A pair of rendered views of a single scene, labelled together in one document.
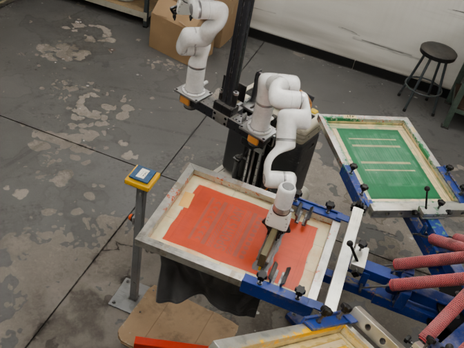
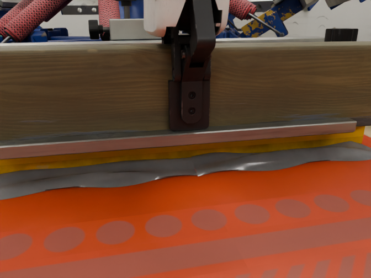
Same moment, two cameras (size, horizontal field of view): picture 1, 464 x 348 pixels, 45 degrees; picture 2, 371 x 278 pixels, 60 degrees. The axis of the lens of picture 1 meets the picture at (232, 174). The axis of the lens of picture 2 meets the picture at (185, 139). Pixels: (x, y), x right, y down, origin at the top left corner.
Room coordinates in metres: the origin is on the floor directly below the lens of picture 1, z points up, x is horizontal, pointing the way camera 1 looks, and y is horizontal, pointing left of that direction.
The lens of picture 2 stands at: (1.88, 0.01, 1.08)
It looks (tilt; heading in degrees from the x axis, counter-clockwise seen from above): 20 degrees down; 245
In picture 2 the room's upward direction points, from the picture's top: 1 degrees counter-clockwise
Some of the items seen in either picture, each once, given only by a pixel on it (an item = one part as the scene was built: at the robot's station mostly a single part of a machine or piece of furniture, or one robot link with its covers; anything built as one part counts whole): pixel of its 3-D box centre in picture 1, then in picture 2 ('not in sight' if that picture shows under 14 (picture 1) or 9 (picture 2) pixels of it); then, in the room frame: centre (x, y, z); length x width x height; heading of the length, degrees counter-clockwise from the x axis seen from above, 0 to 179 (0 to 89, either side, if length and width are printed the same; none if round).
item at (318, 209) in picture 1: (309, 210); not in sight; (2.01, -0.40, 0.98); 0.30 x 0.05 x 0.07; 77
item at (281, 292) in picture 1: (277, 295); not in sight; (1.47, -0.28, 0.98); 0.30 x 0.05 x 0.07; 77
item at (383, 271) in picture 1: (369, 270); not in sight; (1.67, -0.65, 1.02); 0.17 x 0.06 x 0.05; 77
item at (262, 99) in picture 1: (270, 88); not in sight; (2.37, -0.10, 1.37); 0.13 x 0.10 x 0.16; 104
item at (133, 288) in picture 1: (137, 242); not in sight; (2.04, 0.42, 0.48); 0.22 x 0.22 x 0.96; 77
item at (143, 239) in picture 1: (244, 230); not in sight; (1.80, -0.10, 0.97); 0.79 x 0.58 x 0.04; 77
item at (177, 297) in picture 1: (208, 291); not in sight; (1.61, 0.00, 0.74); 0.46 x 0.04 x 0.42; 77
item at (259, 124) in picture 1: (264, 114); not in sight; (2.38, -0.10, 1.21); 0.16 x 0.13 x 0.15; 150
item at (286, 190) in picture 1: (286, 188); not in sight; (1.81, -0.23, 1.25); 0.15 x 0.10 x 0.11; 14
